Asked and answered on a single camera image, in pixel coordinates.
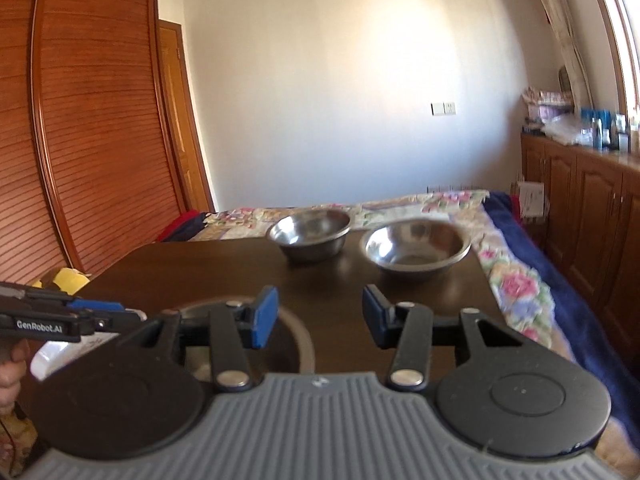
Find medium steel bowl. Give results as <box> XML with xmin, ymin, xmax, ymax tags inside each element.
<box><xmin>359</xmin><ymin>219</ymin><xmax>472</xmax><ymax>278</ymax></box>

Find large steel bowl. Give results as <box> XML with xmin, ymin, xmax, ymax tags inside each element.
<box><xmin>184</xmin><ymin>306</ymin><xmax>316</xmax><ymax>382</ymax></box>

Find wooden side cabinet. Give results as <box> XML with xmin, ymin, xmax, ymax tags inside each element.
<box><xmin>521</xmin><ymin>133</ymin><xmax>640</xmax><ymax>368</ymax></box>

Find white paper bag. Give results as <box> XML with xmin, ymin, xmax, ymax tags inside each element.
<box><xmin>515</xmin><ymin>181</ymin><xmax>546</xmax><ymax>220</ymax></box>

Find white wall switch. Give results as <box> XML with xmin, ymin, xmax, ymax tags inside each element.
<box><xmin>431</xmin><ymin>103</ymin><xmax>457</xmax><ymax>116</ymax></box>

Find yellow plush toy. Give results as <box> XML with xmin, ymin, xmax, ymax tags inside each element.
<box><xmin>32</xmin><ymin>266</ymin><xmax>90</xmax><ymax>295</ymax></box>

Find floral square plate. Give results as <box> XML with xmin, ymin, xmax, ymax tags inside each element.
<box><xmin>29</xmin><ymin>309</ymin><xmax>148</xmax><ymax>382</ymax></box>

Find red and navy blanket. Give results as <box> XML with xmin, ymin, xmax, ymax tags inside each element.
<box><xmin>155</xmin><ymin>209</ymin><xmax>209</xmax><ymax>243</ymax></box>

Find floral bed quilt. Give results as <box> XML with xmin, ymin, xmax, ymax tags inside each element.
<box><xmin>188</xmin><ymin>188</ymin><xmax>640</xmax><ymax>461</ymax></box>

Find clear plastic bag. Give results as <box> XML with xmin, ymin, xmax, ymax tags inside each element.
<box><xmin>542</xmin><ymin>114</ymin><xmax>592</xmax><ymax>146</ymax></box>

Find small steel bowl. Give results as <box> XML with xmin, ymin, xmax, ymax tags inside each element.
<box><xmin>266</xmin><ymin>209</ymin><xmax>352</xmax><ymax>263</ymax></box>

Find left human hand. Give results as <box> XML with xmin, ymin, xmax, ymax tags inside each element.
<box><xmin>0</xmin><ymin>339</ymin><xmax>30</xmax><ymax>414</ymax></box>

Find wooden louvered wardrobe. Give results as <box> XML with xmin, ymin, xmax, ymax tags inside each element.
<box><xmin>1</xmin><ymin>0</ymin><xmax>214</xmax><ymax>283</ymax></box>

